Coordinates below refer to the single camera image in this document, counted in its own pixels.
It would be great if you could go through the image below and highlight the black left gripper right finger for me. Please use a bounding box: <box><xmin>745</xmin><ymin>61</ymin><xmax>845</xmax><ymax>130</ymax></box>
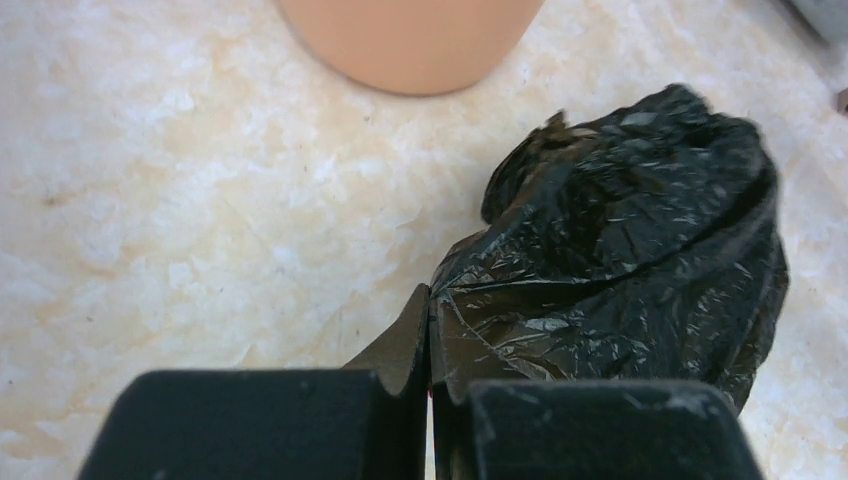
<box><xmin>429</xmin><ymin>298</ymin><xmax>762</xmax><ymax>479</ymax></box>

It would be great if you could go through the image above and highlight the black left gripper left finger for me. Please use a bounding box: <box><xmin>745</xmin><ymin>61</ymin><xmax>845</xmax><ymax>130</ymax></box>
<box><xmin>79</xmin><ymin>284</ymin><xmax>430</xmax><ymax>479</ymax></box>

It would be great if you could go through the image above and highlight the black trash bag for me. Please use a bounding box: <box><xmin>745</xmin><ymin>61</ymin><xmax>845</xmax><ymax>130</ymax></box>
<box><xmin>431</xmin><ymin>84</ymin><xmax>789</xmax><ymax>410</ymax></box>

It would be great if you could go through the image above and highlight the orange plastic trash bin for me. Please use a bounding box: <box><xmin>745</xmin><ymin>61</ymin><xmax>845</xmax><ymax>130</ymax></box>
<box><xmin>280</xmin><ymin>0</ymin><xmax>542</xmax><ymax>96</ymax></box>

